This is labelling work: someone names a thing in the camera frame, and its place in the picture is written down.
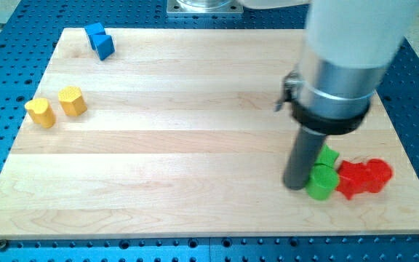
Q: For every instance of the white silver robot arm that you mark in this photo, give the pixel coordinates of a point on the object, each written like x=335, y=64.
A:
x=347, y=47

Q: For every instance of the yellow heart block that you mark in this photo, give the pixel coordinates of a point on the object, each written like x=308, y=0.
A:
x=40, y=111

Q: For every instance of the wooden board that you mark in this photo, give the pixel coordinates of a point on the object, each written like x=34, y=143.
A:
x=180, y=139

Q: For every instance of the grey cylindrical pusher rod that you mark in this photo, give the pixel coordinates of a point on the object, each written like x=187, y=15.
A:
x=307, y=146

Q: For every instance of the green star block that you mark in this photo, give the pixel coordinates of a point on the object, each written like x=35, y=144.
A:
x=327, y=157

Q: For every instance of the green cylinder block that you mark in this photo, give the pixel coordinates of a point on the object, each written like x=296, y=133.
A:
x=322, y=182

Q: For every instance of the blue cube block front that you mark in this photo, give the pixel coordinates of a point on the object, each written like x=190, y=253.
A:
x=104, y=45

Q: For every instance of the blue cube block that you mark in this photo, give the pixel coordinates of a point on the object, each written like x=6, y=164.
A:
x=93, y=30
x=104, y=45

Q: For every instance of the yellow hexagon block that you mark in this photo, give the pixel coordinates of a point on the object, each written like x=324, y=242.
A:
x=72, y=101

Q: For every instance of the red star block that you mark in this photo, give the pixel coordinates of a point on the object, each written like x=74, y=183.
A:
x=354, y=178

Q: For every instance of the blue cube block rear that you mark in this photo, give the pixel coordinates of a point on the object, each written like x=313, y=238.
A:
x=93, y=30

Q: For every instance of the red cylinder block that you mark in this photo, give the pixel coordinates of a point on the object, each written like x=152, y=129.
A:
x=380, y=172

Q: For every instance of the blue perforated metal table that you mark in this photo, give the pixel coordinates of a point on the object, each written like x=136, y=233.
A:
x=29, y=35

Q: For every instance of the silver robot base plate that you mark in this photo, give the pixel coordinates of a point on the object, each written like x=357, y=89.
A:
x=203, y=7

